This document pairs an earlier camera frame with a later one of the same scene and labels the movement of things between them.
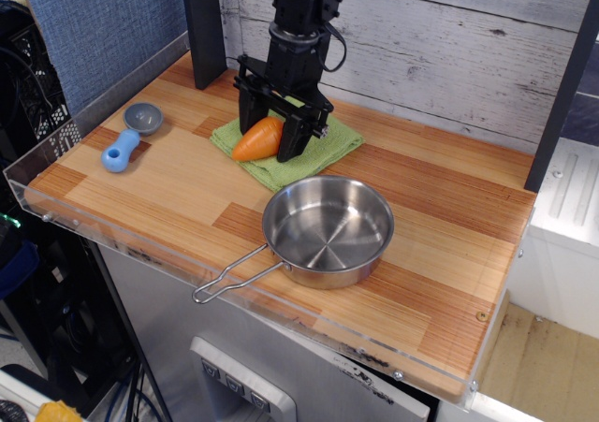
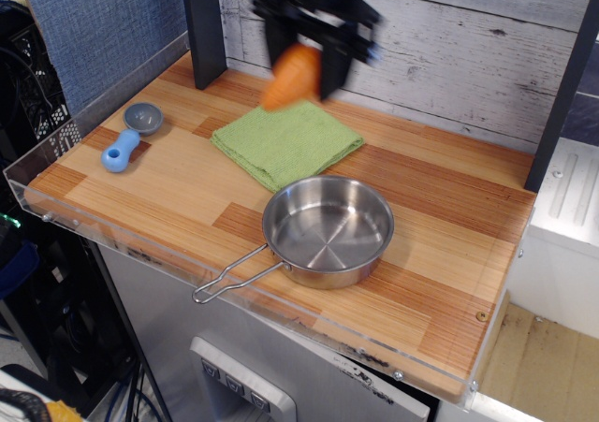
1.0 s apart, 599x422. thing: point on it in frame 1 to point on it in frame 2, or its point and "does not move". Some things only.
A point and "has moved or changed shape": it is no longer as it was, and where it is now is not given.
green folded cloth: x=315 y=154 does not move
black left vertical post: x=204 y=17 does not move
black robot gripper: x=291 y=80 to x=326 y=6
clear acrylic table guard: x=364 y=241 does not move
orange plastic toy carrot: x=260 y=141 has moved or changed shape
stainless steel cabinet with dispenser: x=217 y=359 does not move
